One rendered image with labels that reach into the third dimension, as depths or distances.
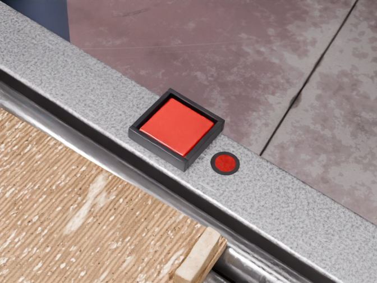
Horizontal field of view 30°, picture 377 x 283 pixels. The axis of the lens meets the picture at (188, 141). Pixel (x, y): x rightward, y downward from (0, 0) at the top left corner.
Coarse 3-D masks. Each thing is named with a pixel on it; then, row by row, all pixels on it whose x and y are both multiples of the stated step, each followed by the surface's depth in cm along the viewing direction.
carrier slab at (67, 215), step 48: (0, 144) 72; (48, 144) 73; (0, 192) 69; (48, 192) 69; (96, 192) 70; (144, 192) 70; (0, 240) 66; (48, 240) 66; (96, 240) 66; (144, 240) 67; (192, 240) 67
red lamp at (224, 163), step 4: (220, 156) 76; (224, 156) 76; (228, 156) 76; (216, 160) 76; (220, 160) 76; (224, 160) 76; (228, 160) 76; (232, 160) 76; (216, 164) 75; (220, 164) 75; (224, 164) 75; (228, 164) 76; (232, 164) 76; (220, 168) 75; (224, 168) 75; (228, 168) 75; (232, 168) 75
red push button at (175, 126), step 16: (160, 112) 77; (176, 112) 78; (192, 112) 78; (144, 128) 76; (160, 128) 76; (176, 128) 76; (192, 128) 76; (208, 128) 77; (176, 144) 75; (192, 144) 75
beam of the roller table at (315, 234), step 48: (0, 48) 84; (48, 48) 84; (48, 96) 80; (96, 96) 80; (144, 96) 81; (240, 144) 77; (192, 192) 73; (240, 192) 73; (288, 192) 74; (288, 240) 70; (336, 240) 71
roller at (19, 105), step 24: (0, 96) 78; (24, 96) 80; (24, 120) 77; (48, 120) 77; (72, 144) 75; (96, 144) 76; (120, 168) 74; (168, 192) 73; (192, 216) 71; (240, 240) 70; (216, 264) 70; (240, 264) 68; (264, 264) 68
